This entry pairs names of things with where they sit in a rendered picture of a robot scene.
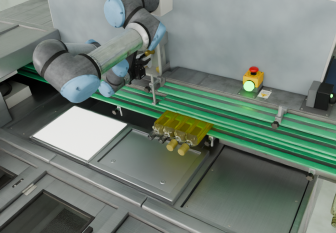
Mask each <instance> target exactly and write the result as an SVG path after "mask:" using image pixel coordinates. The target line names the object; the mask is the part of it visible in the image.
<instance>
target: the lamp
mask: <svg viewBox="0 0 336 233"><path fill-rule="evenodd" d="M254 88H255V83H254V82H253V81H252V80H247V81H246V82H245V84H244V89H245V90H246V91H252V90H253V89H254Z"/></svg>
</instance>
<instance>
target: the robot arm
mask: <svg viewBox="0 0 336 233"><path fill-rule="evenodd" d="M159 3H160V0H107V1H106V2H105V4H104V14H105V18H106V20H107V21H108V23H109V24H110V25H111V26H113V27H114V28H120V27H123V28H124V29H125V30H124V32H122V33H121V34H119V35H117V36H116V37H114V38H113V39H111V40H109V41H108V42H106V43H104V44H103V45H100V44H99V43H98V42H97V41H95V40H94V39H89V40H87V41H86V42H85V43H65V42H63V41H61V40H58V39H47V40H44V41H42V42H41V43H39V44H38V45H37V46H36V48H35V50H34V52H33V56H32V60H33V65H34V68H35V69H36V71H37V72H38V74H39V75H40V76H41V77H43V78H44V79H45V80H46V81H47V82H48V83H50V84H51V85H52V86H53V87H54V88H55V89H56V90H57V91H58V92H60V93H61V95H62V96H63V97H65V98H67V99H68V100H69V101H70V102H72V103H80V102H83V101H85V100H86V99H88V98H89V97H91V96H92V94H93V93H95V92H96V91H97V90H99V92H100V93H101V94H102V95H103V96H104V97H110V96H112V95H114V94H115V93H116V92H117V91H118V90H120V89H121V88H122V87H124V86H125V85H126V84H128V85H131V84H132V82H131V81H132V80H134V79H135V80H141V79H142V78H143V77H144V76H146V69H145V68H144V67H145V66H148V67H149V68H150V67H151V66H152V59H153V57H154V55H153V54H150V55H148V56H147V57H145V58H143V57H144V56H145V53H141V54H139V55H137V52H138V51H143V50H145V49H146V48H147V49H148V50H150V51H153V50H154V49H155V48H156V46H157V45H158V44H159V42H160V41H161V39H162V38H163V36H164V34H165V32H166V27H165V26H164V25H163V24H162V23H161V21H159V20H158V19H157V18H155V17H154V16H153V15H152V14H151V13H152V12H154V11H155V10H156V9H157V8H158V6H159ZM104 73H107V75H106V78H105V80H104V81H102V82H101V79H102V75H103V74H104ZM143 75H144V76H143ZM142 76H143V77H142Z"/></svg>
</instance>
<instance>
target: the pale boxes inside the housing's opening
mask: <svg viewBox="0 0 336 233"><path fill-rule="evenodd" d="M17 73H18V72H17V70H15V71H14V72H12V73H10V74H8V75H6V76H4V77H3V78H1V79H0V82H2V81H4V80H6V79H8V78H9V77H11V76H13V75H15V74H17ZM7 83H9V84H10V85H11V86H12V91H11V92H10V94H8V95H6V96H3V95H4V94H6V93H7V92H8V90H9V87H8V86H7V85H5V84H3V85H1V86H0V92H1V94H2V96H3V99H4V101H5V104H6V106H7V108H8V109H10V108H12V107H13V106H15V105H17V104H18V103H20V102H21V101H23V100H25V99H26V98H28V97H29V96H31V95H32V93H31V90H30V88H29V86H28V85H25V84H22V83H19V82H16V81H13V80H10V81H8V82H7Z"/></svg>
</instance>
